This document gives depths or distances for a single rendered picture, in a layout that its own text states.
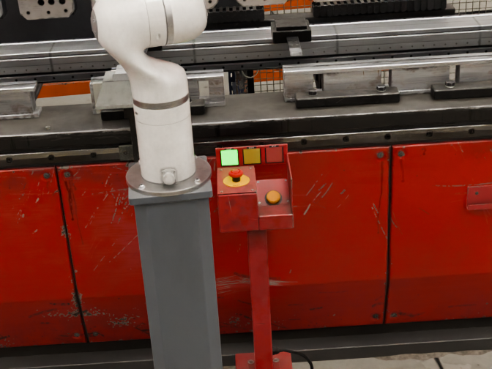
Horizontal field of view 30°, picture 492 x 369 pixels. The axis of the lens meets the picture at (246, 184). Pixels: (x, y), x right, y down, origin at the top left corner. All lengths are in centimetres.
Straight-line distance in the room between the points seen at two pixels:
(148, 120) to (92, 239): 93
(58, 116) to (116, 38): 95
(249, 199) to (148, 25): 74
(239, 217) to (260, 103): 42
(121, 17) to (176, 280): 61
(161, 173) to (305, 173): 80
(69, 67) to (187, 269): 110
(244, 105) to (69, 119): 51
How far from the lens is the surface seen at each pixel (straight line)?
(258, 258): 259
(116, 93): 254
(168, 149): 195
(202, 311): 214
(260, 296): 266
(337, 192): 273
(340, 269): 287
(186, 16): 186
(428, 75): 276
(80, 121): 270
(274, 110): 266
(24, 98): 276
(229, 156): 254
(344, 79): 272
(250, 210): 245
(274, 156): 254
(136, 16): 184
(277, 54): 294
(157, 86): 189
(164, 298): 211
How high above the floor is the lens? 191
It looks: 27 degrees down
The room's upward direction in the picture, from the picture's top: 3 degrees counter-clockwise
